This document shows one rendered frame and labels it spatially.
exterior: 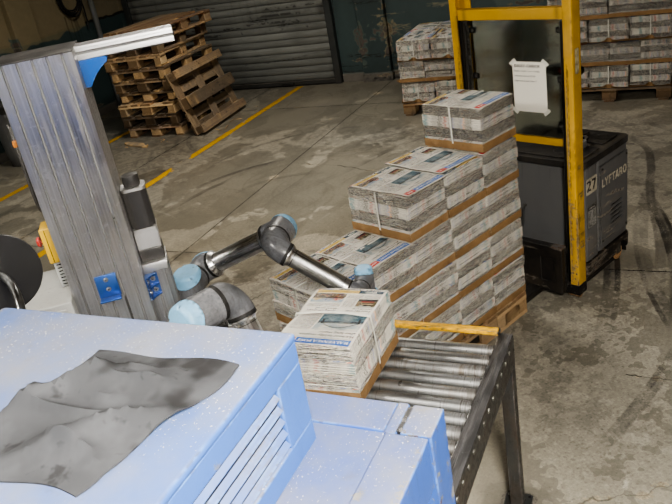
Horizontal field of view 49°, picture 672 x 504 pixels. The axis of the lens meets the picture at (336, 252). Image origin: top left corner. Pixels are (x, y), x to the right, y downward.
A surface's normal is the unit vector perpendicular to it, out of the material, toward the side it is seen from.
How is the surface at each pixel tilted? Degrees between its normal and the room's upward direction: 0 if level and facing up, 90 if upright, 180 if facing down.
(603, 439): 0
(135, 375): 49
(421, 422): 0
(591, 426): 0
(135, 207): 90
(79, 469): 15
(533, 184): 90
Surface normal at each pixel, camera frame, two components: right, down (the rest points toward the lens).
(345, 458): -0.17, -0.89
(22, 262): 0.52, 0.29
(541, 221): -0.71, 0.40
